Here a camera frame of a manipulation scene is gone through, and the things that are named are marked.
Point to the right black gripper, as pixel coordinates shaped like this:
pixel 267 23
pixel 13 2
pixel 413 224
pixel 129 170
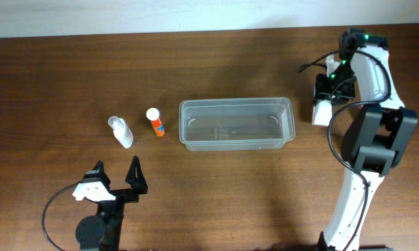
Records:
pixel 321 91

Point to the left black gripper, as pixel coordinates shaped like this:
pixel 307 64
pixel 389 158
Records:
pixel 137 183

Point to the white green medicine box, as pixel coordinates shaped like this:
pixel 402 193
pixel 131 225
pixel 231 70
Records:
pixel 322 113

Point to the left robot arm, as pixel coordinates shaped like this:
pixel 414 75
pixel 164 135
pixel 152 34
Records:
pixel 102 231

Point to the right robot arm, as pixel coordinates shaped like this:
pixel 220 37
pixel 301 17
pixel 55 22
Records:
pixel 377 138

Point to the clear plastic container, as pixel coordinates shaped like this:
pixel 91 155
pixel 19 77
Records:
pixel 234 124

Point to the white spray bottle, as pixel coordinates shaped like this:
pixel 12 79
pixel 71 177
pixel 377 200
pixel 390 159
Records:
pixel 121 131

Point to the orange tube white cap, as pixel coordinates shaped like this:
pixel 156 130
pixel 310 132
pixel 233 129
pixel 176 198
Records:
pixel 153 115

